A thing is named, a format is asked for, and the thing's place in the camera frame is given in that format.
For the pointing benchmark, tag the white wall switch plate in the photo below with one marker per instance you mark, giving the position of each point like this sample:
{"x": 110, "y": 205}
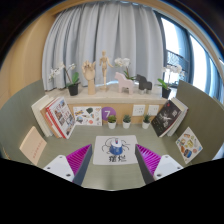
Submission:
{"x": 153, "y": 110}

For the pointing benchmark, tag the black wooden horse figure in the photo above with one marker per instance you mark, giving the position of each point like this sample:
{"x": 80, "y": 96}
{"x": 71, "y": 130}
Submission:
{"x": 144, "y": 83}

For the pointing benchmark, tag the blue and white computer mouse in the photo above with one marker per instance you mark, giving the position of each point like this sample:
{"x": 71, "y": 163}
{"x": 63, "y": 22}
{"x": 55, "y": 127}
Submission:
{"x": 116, "y": 148}

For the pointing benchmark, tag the light grey curtain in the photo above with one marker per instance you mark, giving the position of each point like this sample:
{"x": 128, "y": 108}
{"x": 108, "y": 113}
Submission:
{"x": 100, "y": 33}

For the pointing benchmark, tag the wooden hand model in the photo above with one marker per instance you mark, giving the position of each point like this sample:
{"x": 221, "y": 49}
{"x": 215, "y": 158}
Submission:
{"x": 89, "y": 71}

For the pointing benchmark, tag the white wall socket plate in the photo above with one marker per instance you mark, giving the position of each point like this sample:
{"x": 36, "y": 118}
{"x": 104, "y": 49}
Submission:
{"x": 138, "y": 110}

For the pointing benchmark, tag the purple round number sign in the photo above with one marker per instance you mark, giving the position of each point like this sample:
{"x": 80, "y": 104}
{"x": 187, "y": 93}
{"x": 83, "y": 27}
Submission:
{"x": 107, "y": 113}

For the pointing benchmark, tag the white mouse pad with drawing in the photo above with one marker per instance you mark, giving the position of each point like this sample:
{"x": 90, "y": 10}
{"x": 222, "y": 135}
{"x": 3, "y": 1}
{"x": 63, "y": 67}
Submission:
{"x": 100, "y": 156}

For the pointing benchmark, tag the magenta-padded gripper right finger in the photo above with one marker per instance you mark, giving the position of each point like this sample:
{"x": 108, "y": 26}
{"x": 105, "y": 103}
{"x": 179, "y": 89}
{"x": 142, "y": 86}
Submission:
{"x": 166, "y": 166}

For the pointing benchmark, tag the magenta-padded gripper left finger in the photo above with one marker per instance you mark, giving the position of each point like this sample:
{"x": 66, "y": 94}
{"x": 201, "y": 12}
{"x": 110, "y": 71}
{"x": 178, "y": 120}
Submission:
{"x": 60, "y": 166}

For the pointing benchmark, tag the small succulent in white pot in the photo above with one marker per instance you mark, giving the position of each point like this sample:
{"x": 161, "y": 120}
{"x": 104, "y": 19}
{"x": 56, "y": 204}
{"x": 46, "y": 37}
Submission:
{"x": 146, "y": 125}
{"x": 126, "y": 125}
{"x": 112, "y": 125}

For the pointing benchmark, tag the black cover book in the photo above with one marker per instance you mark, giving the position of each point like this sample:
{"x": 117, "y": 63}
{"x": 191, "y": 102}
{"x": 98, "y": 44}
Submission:
{"x": 165, "y": 118}

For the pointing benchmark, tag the colourful illustrated card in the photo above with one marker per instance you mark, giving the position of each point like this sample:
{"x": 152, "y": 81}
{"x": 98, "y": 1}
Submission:
{"x": 188, "y": 145}

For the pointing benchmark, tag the wooden artist mannequin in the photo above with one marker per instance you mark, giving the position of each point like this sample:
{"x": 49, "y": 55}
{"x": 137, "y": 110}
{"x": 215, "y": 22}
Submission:
{"x": 104, "y": 65}

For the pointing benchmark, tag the white sticker sheet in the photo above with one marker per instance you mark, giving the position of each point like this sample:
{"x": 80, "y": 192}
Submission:
{"x": 87, "y": 116}

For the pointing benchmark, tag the peach booklet with red text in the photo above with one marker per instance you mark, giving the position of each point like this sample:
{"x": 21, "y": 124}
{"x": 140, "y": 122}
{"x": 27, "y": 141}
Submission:
{"x": 32, "y": 145}

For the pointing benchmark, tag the tan cover book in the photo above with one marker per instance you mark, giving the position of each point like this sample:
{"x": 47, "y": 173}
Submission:
{"x": 47, "y": 123}

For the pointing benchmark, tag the pink wooden horse figure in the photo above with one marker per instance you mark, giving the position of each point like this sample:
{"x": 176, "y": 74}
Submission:
{"x": 124, "y": 82}

